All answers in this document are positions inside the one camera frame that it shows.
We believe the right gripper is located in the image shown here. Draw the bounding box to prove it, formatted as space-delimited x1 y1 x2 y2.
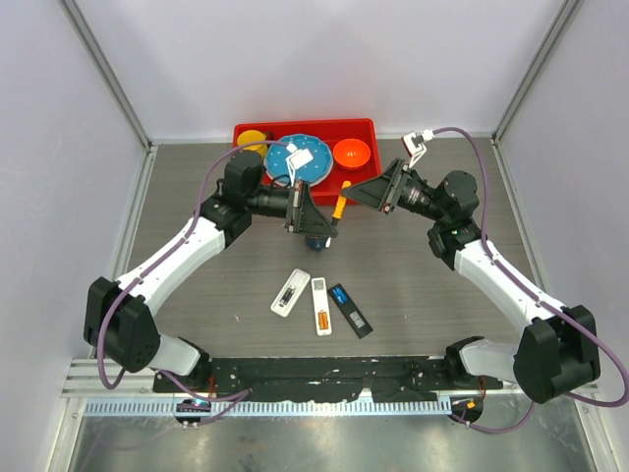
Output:
341 158 448 223

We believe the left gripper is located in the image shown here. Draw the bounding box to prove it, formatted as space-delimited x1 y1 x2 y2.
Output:
247 180 337 237

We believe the yellow handled screwdriver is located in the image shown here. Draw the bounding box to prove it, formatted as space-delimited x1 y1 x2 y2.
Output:
331 180 352 226

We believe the slim white remote control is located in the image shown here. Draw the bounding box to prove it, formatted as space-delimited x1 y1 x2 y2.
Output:
311 277 332 336

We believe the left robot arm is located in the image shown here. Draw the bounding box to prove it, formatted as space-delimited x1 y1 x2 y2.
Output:
84 146 338 392

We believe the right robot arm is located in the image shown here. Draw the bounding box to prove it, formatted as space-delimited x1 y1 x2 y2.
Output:
341 159 600 404

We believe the black remote control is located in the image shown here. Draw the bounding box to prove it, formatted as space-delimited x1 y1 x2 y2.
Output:
327 284 372 339

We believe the dark blue round cup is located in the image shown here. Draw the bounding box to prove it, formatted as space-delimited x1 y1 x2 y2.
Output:
305 235 331 253

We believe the red plastic tray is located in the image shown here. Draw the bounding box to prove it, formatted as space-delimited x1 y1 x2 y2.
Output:
232 118 381 206

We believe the orange bowl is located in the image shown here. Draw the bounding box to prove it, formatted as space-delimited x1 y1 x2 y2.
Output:
332 138 372 170

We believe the blue polka dot plate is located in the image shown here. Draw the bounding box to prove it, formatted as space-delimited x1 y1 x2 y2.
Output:
264 134 333 187

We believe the upper blue battery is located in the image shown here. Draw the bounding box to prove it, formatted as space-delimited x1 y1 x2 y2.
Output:
332 287 348 304

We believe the blue battery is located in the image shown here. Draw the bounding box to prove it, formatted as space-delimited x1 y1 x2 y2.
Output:
333 293 349 305
332 287 348 304

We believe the lower blue battery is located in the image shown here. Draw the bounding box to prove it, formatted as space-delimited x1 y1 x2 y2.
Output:
333 293 349 305

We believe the yellow ribbed cup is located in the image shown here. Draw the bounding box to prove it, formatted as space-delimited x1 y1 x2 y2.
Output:
236 129 269 154

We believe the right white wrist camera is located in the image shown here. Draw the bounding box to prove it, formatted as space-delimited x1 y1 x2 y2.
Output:
402 129 434 168

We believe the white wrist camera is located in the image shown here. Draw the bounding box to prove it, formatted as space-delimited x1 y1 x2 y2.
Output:
402 129 434 168
286 143 314 185

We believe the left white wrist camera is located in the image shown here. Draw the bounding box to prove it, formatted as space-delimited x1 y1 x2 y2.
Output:
286 143 314 185

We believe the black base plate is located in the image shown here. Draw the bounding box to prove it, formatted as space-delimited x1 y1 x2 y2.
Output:
153 355 503 403

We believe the slotted cable duct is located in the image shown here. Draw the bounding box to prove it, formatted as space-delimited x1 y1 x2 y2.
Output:
84 396 452 418

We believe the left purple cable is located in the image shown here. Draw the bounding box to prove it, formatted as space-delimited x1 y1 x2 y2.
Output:
95 141 296 427

